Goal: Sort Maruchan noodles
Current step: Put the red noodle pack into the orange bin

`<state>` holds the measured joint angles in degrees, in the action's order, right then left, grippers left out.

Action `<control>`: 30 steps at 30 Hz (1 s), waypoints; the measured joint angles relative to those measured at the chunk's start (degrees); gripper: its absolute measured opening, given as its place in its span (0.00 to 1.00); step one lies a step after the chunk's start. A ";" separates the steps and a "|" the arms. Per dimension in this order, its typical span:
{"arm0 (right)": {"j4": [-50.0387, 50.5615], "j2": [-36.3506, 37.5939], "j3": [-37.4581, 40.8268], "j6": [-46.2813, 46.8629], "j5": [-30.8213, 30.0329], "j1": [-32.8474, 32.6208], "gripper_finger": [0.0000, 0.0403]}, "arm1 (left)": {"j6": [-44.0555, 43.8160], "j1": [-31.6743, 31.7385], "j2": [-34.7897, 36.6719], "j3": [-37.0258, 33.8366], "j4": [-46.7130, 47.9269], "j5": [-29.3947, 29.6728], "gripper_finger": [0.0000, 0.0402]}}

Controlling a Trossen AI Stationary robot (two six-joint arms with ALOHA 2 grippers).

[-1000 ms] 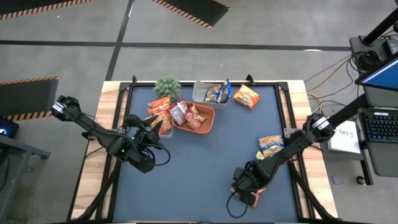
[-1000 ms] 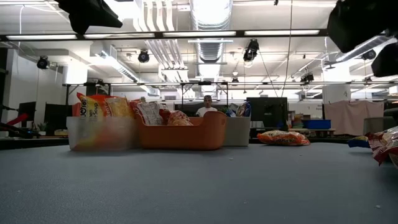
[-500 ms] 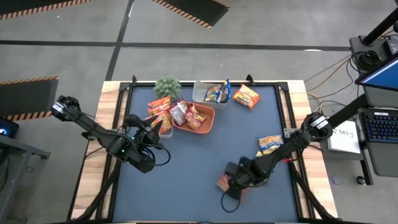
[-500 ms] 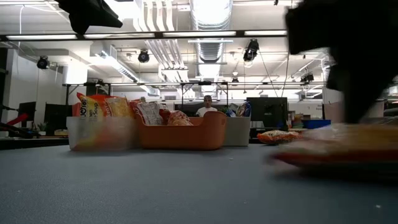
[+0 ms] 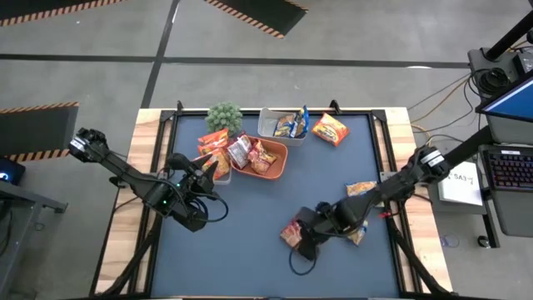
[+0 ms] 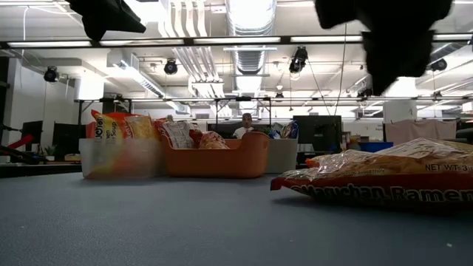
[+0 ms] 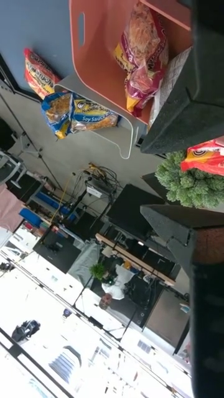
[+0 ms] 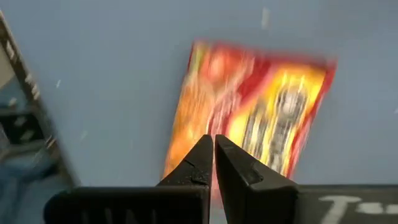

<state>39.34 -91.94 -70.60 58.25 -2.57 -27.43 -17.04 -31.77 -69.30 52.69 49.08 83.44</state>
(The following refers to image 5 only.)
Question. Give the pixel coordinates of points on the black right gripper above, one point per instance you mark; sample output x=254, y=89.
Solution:
x=322, y=223

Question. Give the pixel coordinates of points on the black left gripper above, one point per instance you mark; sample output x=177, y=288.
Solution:
x=193, y=181

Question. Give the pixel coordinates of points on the red Maruchan ramen pack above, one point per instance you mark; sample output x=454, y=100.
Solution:
x=290, y=234
x=262, y=158

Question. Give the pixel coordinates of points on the blue Maruchan ramen pack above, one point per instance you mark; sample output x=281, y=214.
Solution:
x=284, y=126
x=360, y=188
x=302, y=121
x=360, y=238

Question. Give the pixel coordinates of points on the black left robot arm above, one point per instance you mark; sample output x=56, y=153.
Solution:
x=125, y=175

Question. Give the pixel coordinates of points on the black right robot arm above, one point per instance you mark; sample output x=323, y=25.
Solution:
x=395, y=189

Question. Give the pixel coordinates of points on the translucent clear plastic bin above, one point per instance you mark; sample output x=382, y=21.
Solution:
x=225, y=180

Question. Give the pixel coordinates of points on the artificial green plant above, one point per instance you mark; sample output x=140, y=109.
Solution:
x=224, y=118

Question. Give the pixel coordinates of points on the pale grey plastic bin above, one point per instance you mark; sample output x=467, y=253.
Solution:
x=266, y=133

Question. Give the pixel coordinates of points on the orange plastic bin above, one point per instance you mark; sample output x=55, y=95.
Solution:
x=279, y=164

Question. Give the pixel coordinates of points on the red clip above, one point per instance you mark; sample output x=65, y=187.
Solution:
x=385, y=215

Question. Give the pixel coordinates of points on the clear round floor disc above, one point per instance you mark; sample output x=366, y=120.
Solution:
x=449, y=241

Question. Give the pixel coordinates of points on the white paper sheet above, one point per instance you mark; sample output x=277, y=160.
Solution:
x=462, y=189

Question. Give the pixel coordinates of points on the hazard-striped black floor mat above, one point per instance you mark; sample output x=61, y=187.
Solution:
x=41, y=6
x=33, y=133
x=266, y=12

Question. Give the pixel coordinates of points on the black caster wheel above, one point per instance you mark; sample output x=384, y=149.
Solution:
x=484, y=241

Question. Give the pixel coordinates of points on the black device with blue light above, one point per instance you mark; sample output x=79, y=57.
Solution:
x=10, y=171

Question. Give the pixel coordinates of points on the grey metal desk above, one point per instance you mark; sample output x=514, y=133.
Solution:
x=16, y=233

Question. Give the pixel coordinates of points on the grey workstation cart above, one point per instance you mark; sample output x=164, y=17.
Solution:
x=516, y=216

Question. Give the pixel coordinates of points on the black keyboard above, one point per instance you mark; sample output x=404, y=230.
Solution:
x=512, y=171

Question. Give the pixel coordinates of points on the monitor with blue screen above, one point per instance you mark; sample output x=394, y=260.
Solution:
x=512, y=104

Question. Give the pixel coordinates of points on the grey stand base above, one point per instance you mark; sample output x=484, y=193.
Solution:
x=479, y=62

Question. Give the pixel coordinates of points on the black stand pole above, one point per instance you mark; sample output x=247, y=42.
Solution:
x=510, y=37

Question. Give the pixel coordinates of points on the black metal table frame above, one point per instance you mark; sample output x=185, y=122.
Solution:
x=168, y=115

